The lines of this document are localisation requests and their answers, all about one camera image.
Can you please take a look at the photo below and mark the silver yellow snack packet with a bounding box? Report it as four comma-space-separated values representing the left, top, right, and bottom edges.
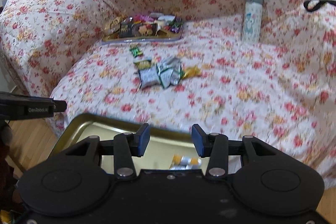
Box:
170, 155, 202, 170

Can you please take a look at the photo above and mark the gold foil candy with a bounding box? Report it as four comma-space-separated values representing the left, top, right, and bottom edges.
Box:
181, 65, 202, 80

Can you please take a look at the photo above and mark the green yellow pea snack packet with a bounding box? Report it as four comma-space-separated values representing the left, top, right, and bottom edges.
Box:
133, 58, 152, 71

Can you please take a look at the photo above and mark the white green striped snack packet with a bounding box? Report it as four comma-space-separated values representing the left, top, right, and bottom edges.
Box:
156, 56, 182, 89

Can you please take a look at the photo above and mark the green foil candy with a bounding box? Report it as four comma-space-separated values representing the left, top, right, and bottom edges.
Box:
129, 45, 143, 58

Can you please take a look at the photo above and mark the gold tray full of snacks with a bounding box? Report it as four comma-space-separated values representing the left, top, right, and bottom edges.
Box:
101, 12, 185, 43

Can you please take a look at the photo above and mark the empty gold metal tin tray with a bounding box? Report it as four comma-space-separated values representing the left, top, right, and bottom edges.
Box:
49, 113, 209, 174

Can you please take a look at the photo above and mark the white grey text snack packet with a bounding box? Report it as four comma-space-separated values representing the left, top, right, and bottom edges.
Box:
138, 67, 160, 89

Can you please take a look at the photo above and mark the floral sofa cover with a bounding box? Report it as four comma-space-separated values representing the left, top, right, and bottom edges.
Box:
1, 0, 335, 188

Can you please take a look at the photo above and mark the black cracker packet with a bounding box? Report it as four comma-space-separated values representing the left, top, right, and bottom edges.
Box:
119, 23, 158, 38

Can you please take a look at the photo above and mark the gold mooncake packet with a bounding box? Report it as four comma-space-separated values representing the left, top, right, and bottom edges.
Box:
104, 16, 123, 36

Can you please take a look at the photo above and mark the cat print thermos bottle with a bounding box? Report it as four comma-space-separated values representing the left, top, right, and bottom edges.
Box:
241, 0, 263, 43

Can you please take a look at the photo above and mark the black strap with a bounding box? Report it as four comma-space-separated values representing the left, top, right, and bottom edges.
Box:
303, 0, 336, 13

